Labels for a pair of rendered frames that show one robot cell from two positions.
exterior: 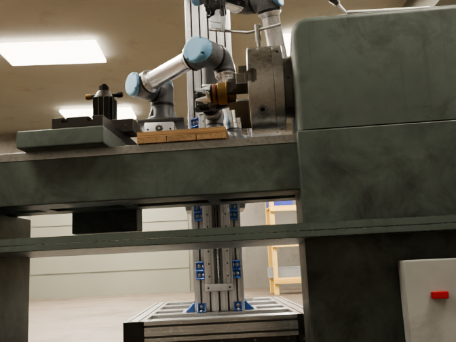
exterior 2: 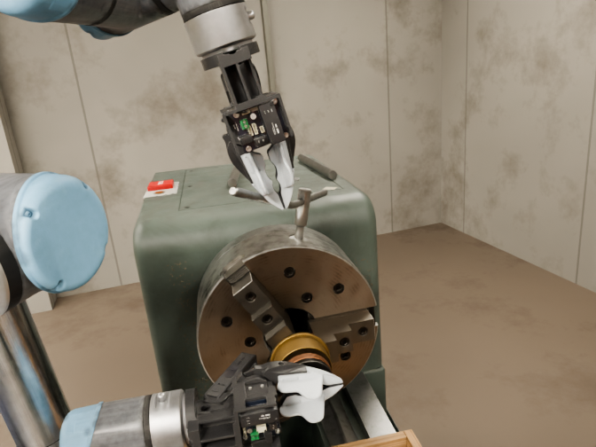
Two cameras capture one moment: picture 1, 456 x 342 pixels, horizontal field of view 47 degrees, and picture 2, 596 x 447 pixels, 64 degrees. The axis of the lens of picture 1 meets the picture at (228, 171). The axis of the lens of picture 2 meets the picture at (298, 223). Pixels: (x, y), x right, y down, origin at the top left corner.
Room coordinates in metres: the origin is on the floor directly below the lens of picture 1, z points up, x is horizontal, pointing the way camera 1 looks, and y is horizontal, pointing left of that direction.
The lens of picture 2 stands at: (2.00, 0.61, 1.51)
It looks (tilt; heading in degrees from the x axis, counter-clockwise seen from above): 18 degrees down; 256
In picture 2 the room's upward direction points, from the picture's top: 5 degrees counter-clockwise
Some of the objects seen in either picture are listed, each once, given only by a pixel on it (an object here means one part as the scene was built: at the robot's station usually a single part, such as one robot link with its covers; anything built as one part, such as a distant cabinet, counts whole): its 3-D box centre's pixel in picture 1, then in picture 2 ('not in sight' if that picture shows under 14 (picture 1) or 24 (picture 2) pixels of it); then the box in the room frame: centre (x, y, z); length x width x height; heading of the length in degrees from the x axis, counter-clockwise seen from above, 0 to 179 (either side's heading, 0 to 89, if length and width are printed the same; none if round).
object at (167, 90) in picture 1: (161, 91); not in sight; (2.52, 0.32, 1.33); 0.13 x 0.12 x 0.14; 140
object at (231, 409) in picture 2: (206, 103); (234, 412); (1.97, 0.07, 1.08); 0.12 x 0.09 x 0.08; 174
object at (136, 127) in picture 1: (110, 129); not in sight; (1.97, 0.45, 1.00); 0.20 x 0.10 x 0.05; 85
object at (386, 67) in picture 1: (373, 89); (253, 254); (1.83, -0.55, 1.06); 0.59 x 0.48 x 0.39; 85
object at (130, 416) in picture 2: (214, 115); (112, 434); (2.13, 0.05, 1.08); 0.11 x 0.08 x 0.09; 174
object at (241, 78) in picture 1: (241, 83); (346, 330); (1.76, -0.06, 1.08); 0.12 x 0.11 x 0.05; 175
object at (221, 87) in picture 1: (223, 93); (301, 365); (1.86, 0.00, 1.08); 0.09 x 0.09 x 0.09; 85
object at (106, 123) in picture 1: (98, 138); not in sight; (1.91, 0.48, 0.95); 0.43 x 0.18 x 0.04; 175
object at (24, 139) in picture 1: (87, 153); not in sight; (1.94, 0.53, 0.90); 0.53 x 0.30 x 0.06; 175
